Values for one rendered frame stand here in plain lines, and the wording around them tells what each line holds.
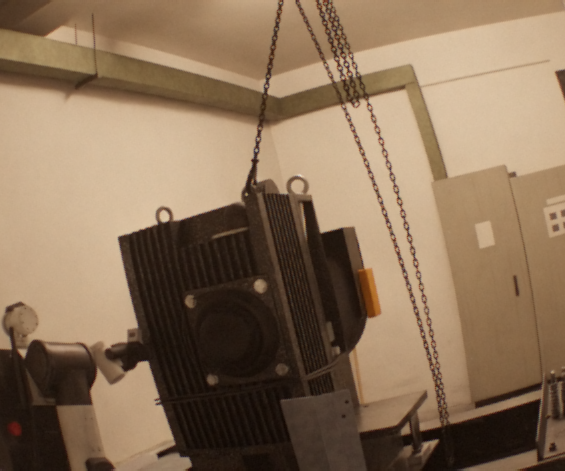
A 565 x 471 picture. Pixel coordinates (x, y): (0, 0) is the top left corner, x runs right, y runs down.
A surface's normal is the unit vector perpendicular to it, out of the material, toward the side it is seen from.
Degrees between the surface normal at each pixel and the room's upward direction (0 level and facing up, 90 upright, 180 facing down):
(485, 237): 90
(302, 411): 90
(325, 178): 90
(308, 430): 90
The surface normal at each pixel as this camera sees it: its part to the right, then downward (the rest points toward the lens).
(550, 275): -0.36, 0.04
